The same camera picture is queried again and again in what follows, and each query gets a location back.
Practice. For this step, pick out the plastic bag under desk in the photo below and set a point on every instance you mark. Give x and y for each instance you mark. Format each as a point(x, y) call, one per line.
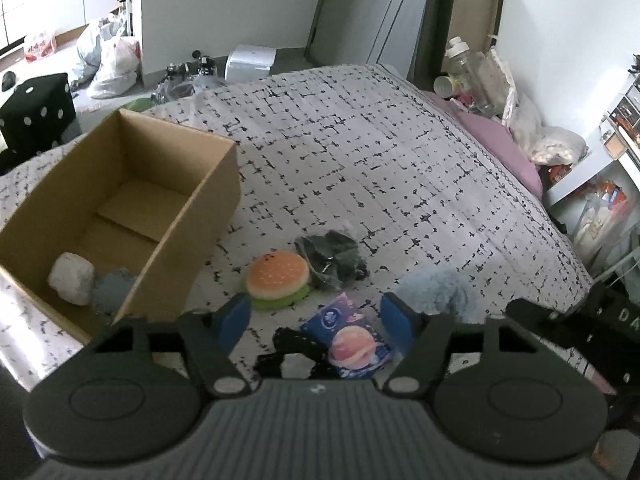
point(600, 220)

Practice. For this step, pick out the grey-blue fluffy toy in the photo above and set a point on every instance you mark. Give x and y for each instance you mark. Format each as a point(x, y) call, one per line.
point(112, 292)

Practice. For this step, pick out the white bedside shelf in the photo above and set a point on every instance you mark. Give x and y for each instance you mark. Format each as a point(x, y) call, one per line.
point(575, 175)

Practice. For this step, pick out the black dice ottoman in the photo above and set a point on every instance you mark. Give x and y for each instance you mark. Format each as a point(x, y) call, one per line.
point(37, 110)

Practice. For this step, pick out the black camera tripod gear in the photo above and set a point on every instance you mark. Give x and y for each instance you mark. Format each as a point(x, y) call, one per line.
point(187, 77)

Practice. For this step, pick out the red and white plastic bag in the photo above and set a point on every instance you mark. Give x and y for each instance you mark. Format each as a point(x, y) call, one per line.
point(40, 46)

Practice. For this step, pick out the grey door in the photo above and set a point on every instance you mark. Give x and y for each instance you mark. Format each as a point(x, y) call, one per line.
point(375, 10)

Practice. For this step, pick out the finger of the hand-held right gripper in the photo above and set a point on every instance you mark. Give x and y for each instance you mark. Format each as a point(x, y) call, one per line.
point(545, 322)

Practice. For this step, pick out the desktop drawer organizer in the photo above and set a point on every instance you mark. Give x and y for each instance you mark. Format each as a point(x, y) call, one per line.
point(625, 110)

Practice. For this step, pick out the burger plush toy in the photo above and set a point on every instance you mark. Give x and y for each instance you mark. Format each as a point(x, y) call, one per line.
point(275, 275)

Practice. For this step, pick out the clear plastic bag with contents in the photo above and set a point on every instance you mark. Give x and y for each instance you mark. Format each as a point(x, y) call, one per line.
point(550, 142)

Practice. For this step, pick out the brown cardboard box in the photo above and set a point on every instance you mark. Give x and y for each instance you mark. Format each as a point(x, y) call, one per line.
point(195, 240)

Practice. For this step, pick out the white plush toy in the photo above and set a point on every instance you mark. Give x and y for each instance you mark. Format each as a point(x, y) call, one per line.
point(72, 277)

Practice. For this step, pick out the grey plastic bag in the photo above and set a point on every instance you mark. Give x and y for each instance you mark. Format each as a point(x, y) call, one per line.
point(97, 40)

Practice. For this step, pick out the white patterned bag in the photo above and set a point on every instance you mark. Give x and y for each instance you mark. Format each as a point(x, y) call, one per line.
point(500, 82)

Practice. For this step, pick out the pink pillow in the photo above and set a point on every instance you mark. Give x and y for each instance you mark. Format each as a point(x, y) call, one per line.
point(490, 145)

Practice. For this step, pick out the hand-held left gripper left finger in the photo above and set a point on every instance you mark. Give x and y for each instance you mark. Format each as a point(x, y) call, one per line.
point(235, 321)

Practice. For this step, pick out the blue tissue packet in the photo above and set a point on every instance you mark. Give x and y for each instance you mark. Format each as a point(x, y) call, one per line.
point(350, 342)

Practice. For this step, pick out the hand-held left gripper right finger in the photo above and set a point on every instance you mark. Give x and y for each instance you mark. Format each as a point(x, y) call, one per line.
point(397, 322)

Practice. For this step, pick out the white box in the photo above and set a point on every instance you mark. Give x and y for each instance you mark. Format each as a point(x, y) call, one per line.
point(250, 62)

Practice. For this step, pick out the white red-printed plastic bag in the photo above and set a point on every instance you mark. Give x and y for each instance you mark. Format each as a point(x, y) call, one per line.
point(117, 67)

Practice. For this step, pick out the light blue fluffy toy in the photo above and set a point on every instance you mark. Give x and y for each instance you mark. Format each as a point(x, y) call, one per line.
point(440, 290)

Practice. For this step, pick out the dark green cloth bundle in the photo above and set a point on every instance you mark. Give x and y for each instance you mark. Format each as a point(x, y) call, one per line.
point(330, 260)

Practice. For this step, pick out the clear water bottle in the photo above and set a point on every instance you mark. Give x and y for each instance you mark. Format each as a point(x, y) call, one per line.
point(465, 70)

